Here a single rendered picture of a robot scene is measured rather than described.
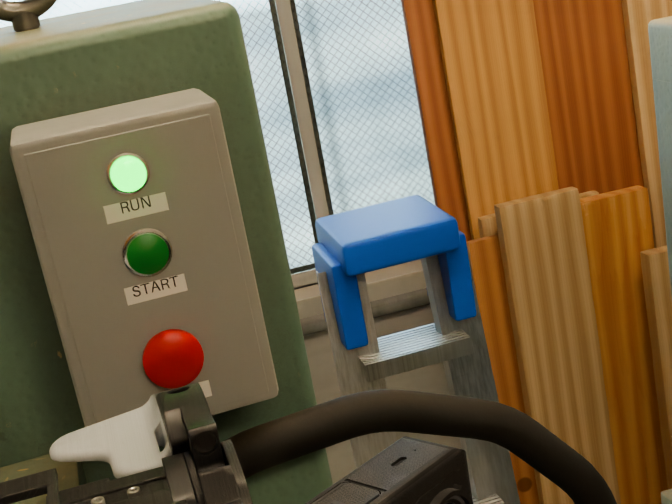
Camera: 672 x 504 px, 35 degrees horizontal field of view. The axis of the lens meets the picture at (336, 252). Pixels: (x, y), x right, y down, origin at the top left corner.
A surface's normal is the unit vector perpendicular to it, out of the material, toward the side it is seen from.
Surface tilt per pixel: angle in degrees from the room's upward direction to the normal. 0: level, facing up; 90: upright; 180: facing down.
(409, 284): 90
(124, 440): 3
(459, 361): 82
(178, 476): 15
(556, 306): 87
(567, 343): 87
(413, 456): 2
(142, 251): 88
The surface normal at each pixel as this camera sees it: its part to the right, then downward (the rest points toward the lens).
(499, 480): 0.32, 0.09
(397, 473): -0.16, -0.95
